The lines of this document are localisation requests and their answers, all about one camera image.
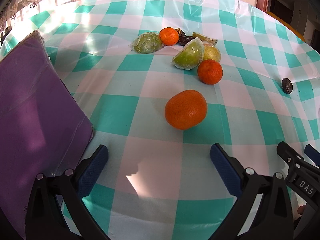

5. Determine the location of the lone dark water chestnut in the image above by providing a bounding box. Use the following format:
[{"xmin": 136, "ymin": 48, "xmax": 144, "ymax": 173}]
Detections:
[{"xmin": 281, "ymin": 77, "xmax": 293, "ymax": 94}]

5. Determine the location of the large orange mandarin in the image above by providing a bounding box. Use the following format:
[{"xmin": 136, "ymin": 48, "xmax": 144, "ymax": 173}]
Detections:
[{"xmin": 164, "ymin": 89, "xmax": 208, "ymax": 130}]

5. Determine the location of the yellow pear half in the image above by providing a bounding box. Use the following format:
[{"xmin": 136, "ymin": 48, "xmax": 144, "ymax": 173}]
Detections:
[{"xmin": 203, "ymin": 43, "xmax": 221, "ymax": 62}]

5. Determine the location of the green apple wedge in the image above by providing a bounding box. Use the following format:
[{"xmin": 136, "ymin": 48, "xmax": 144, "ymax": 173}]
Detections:
[{"xmin": 172, "ymin": 37, "xmax": 204, "ymax": 70}]

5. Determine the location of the small orange mandarin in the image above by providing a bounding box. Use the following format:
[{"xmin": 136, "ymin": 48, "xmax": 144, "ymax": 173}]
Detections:
[{"xmin": 159, "ymin": 27, "xmax": 179, "ymax": 46}]

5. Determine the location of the round green fruit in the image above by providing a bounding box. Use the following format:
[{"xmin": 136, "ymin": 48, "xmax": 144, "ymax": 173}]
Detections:
[{"xmin": 130, "ymin": 32, "xmax": 164, "ymax": 54}]

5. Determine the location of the yellow fruit slice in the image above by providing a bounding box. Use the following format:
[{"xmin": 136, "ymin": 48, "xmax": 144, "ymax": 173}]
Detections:
[{"xmin": 193, "ymin": 32, "xmax": 218, "ymax": 46}]

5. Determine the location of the operator hand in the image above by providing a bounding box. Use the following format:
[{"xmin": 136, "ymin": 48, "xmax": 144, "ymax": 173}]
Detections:
[{"xmin": 297, "ymin": 205, "xmax": 306, "ymax": 215}]

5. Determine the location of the teal white checkered tablecloth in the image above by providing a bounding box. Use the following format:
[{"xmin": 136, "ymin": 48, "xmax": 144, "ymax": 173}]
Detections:
[{"xmin": 1, "ymin": 0, "xmax": 319, "ymax": 239}]

